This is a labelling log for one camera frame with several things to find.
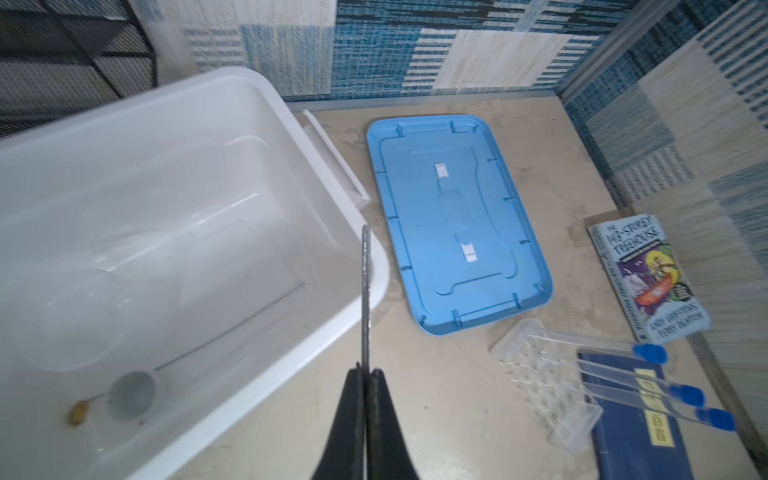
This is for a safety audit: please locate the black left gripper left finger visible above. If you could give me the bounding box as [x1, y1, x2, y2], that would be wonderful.
[312, 364, 365, 480]

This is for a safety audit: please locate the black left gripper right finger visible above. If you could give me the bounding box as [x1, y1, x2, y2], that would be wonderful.
[365, 369, 419, 479]

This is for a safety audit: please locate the clear test tube rack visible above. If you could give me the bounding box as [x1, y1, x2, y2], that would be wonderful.
[490, 318, 603, 454]

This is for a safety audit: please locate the small white ceramic dish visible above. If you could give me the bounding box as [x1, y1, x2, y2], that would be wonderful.
[107, 370, 168, 422]

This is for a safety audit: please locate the white plastic storage bin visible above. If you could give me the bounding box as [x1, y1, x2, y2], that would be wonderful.
[1, 67, 369, 479]

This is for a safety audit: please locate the blue capped test tube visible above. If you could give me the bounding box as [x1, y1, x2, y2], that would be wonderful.
[583, 382, 736, 432]
[531, 330, 668, 365]
[577, 359, 706, 408]

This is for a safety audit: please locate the clear glass stirring rod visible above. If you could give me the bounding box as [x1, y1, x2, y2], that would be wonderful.
[90, 192, 262, 272]

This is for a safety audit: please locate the clear plastic beaker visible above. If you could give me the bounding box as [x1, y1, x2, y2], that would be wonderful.
[1, 226, 183, 372]

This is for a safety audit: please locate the blue plastic bin lid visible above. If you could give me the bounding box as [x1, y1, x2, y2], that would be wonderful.
[367, 115, 554, 336]

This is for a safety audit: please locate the dark blue book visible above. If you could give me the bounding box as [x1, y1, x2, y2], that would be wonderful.
[578, 350, 694, 479]

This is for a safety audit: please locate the colourful treehouse book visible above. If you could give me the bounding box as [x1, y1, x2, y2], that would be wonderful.
[588, 214, 712, 345]

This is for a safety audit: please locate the black wire mesh shelf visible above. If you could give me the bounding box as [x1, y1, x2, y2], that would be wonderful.
[1, 1, 158, 137]

